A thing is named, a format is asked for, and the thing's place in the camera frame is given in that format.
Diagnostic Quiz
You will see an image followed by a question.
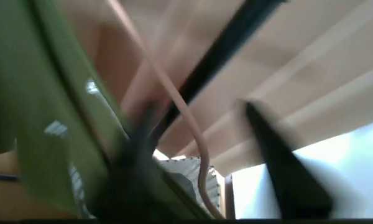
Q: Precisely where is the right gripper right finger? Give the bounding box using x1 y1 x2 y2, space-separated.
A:
244 101 334 219

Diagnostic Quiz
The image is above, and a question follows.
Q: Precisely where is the green garment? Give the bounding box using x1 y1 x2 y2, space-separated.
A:
0 0 213 220

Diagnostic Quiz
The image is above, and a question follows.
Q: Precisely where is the black clothes rack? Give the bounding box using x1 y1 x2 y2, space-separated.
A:
0 0 288 183

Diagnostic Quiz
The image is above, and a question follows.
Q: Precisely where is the pink clothes hanger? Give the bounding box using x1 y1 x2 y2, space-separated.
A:
106 0 227 220

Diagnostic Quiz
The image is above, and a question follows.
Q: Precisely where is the white laundry basket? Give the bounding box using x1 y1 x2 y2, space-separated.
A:
157 156 236 219

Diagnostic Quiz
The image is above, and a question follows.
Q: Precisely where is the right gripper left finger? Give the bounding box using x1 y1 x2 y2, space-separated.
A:
89 104 189 220

